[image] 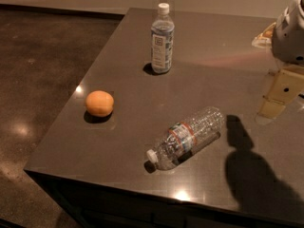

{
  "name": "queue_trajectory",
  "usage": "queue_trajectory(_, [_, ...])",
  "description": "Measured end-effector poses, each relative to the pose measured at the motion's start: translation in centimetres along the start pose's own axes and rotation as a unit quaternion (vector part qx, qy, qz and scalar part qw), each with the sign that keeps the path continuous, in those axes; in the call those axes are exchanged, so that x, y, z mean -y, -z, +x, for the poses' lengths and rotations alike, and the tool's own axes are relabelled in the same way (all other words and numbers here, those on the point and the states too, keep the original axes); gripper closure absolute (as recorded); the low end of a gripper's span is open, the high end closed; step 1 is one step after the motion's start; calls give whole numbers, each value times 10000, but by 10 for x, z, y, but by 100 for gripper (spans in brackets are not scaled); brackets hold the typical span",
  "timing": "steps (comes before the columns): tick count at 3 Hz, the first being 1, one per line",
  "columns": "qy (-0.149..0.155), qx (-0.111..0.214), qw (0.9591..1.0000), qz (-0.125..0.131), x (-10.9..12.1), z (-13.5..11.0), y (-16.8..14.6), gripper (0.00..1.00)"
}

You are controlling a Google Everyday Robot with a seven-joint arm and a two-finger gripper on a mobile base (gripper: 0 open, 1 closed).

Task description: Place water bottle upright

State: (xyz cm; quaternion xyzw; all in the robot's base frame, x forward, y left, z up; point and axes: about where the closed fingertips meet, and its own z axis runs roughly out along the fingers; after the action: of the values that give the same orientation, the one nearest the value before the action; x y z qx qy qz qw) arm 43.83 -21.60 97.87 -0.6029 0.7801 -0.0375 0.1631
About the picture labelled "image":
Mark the dark table cabinet base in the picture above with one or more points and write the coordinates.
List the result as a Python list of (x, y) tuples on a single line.
[(97, 206)]

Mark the orange fruit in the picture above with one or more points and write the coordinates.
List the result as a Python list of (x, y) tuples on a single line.
[(99, 103)]

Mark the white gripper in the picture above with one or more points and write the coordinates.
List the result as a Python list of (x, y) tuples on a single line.
[(289, 40)]

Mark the clear crinkled water bottle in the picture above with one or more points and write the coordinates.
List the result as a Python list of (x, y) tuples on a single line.
[(186, 138)]

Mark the upright labelled water bottle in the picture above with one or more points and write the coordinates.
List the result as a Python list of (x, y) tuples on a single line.
[(162, 38)]

